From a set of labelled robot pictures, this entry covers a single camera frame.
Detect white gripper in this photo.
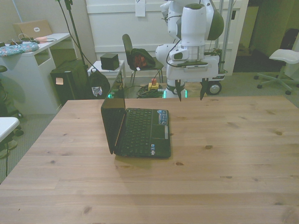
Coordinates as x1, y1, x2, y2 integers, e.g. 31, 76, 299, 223
166, 56, 221, 102

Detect black laptop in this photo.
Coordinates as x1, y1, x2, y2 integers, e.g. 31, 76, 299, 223
100, 97, 172, 160

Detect white mobile cart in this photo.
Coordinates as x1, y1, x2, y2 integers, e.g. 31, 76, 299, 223
200, 46, 228, 96

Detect yellow emergency stop button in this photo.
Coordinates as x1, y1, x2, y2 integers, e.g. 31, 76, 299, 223
148, 78, 160, 92

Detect dark clothes with red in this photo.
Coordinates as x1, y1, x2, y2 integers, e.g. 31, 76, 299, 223
129, 48, 157, 71

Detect black electronics box green light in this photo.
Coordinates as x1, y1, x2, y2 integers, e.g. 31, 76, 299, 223
107, 70, 126, 100

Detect black plastic chair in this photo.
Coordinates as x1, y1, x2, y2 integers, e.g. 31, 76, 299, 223
121, 34, 164, 86

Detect black cube box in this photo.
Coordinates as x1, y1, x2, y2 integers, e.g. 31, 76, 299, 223
100, 53, 120, 71

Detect black backpack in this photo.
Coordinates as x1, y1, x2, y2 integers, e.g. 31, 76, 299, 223
88, 67, 111, 99

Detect white swivel chair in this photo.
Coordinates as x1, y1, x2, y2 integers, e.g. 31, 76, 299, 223
254, 49, 299, 96

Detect white paper sheet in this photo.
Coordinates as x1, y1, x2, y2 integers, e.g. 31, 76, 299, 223
135, 0, 146, 18

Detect white side table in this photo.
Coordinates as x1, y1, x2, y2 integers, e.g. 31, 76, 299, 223
87, 60, 127, 94

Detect black chair backrest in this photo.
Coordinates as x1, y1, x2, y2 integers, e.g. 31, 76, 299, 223
278, 28, 299, 51

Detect black computer tower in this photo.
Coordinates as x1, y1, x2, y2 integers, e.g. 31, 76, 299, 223
50, 61, 91, 106

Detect white desk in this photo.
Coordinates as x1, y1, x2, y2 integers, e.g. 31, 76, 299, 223
0, 32, 78, 115

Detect cardboard box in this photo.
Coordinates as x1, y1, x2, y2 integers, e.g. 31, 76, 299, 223
12, 19, 53, 39

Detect floral blue cushion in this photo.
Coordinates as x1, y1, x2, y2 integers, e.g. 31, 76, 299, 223
0, 42, 39, 58

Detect dark office chair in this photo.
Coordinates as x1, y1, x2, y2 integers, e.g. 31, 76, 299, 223
0, 65, 25, 137

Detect white rounded table corner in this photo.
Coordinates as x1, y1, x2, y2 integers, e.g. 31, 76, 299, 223
0, 116, 20, 143

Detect light sneaker shoe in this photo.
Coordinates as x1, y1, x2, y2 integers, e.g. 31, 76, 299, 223
0, 139, 18, 160

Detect flat dark wrist camera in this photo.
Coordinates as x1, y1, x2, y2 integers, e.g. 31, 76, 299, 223
171, 60, 209, 72

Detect coiled black cables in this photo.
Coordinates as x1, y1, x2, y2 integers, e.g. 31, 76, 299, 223
136, 84, 164, 99

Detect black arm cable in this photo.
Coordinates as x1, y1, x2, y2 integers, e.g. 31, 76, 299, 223
161, 10, 183, 68

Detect aluminium frame posts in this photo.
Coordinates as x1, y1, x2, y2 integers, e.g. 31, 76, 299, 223
214, 0, 235, 73

